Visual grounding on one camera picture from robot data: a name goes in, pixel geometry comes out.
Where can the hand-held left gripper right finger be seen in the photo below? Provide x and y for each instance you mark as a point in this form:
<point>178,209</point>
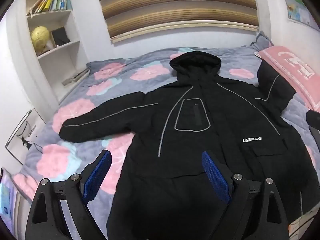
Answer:
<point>217,177</point>

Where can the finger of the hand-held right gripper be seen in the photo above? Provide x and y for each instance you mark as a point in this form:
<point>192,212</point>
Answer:
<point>315,133</point>
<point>314,117</point>

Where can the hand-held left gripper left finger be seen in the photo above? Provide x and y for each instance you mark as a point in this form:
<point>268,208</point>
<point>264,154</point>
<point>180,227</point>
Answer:
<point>97,175</point>

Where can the black hooded jacket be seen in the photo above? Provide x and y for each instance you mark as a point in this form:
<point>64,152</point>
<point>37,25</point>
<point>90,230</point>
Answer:
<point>212,130</point>

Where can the pink patterned pillow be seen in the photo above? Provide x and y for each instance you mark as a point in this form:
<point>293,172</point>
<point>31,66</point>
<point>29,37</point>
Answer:
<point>295,67</point>

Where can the white paper bag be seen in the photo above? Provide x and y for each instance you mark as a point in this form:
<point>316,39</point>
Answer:
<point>22,130</point>

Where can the grey pillow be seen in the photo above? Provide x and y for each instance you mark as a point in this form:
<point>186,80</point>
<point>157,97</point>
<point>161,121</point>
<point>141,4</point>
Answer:
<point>262,40</point>

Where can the colourful printed box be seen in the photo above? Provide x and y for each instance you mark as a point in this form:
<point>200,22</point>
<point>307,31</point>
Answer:
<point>6,200</point>

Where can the grey pink floral blanket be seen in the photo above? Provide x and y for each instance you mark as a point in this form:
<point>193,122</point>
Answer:
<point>150,65</point>

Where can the black box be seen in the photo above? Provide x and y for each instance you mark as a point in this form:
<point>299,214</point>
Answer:
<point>60,36</point>

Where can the yellow globe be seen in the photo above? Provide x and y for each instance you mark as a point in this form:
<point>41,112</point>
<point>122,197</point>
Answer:
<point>40,37</point>

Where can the white corner bookshelf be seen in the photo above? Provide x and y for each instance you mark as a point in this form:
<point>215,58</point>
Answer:
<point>50,16</point>

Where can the brown striped window blind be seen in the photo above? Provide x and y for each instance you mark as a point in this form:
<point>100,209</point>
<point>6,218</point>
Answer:
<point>175,5</point>

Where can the wall map poster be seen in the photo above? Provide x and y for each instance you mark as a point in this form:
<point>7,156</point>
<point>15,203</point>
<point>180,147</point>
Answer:
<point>297,7</point>

